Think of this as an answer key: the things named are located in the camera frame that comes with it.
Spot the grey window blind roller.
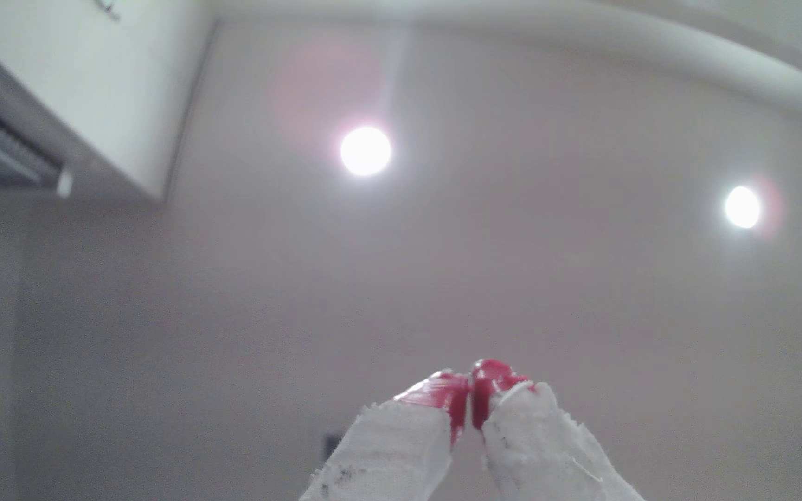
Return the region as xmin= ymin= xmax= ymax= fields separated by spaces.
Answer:
xmin=0 ymin=83 xmax=75 ymax=199

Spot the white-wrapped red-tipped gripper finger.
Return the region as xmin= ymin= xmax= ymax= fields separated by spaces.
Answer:
xmin=472 ymin=359 xmax=645 ymax=501
xmin=300 ymin=370 xmax=472 ymax=501

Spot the white air conditioner unit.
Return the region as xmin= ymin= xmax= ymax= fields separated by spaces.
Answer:
xmin=0 ymin=0 xmax=217 ymax=203

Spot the round ceiling light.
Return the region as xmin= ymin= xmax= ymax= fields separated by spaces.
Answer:
xmin=340 ymin=125 xmax=393 ymax=177
xmin=724 ymin=186 xmax=762 ymax=229

